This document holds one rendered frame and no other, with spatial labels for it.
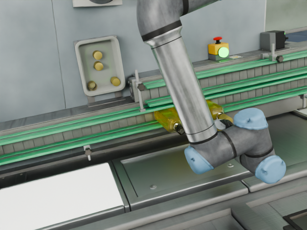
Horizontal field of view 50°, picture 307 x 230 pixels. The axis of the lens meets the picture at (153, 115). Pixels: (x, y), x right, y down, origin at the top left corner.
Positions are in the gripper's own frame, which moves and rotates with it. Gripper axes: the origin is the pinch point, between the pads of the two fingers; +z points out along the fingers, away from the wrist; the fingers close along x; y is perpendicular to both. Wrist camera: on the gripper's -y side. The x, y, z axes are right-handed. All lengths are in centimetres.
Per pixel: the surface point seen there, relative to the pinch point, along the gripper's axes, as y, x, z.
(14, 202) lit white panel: 72, 12, 7
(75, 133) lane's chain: 48, 1, 31
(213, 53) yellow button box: -18.6, -18.9, 38.4
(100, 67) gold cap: 33, -22, 37
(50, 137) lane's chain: 58, 0, 31
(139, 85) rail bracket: 21.6, -16.1, 17.9
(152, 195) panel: 29.4, 11.8, -11.5
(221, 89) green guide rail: -13.7, -6.3, 22.6
